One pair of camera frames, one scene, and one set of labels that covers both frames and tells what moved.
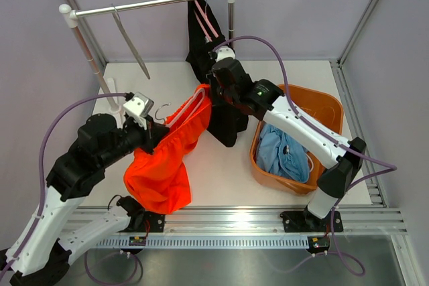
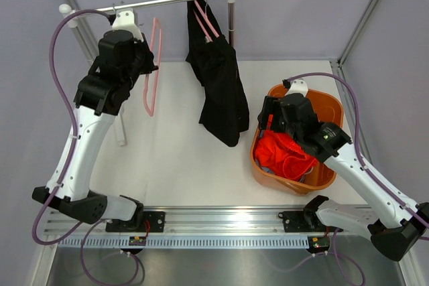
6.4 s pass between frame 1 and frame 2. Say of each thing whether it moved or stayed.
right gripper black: moved
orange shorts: moved
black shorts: stayed
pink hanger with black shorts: stayed
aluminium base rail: stayed
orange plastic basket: stayed
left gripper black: moved
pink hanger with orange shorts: moved
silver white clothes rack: stayed
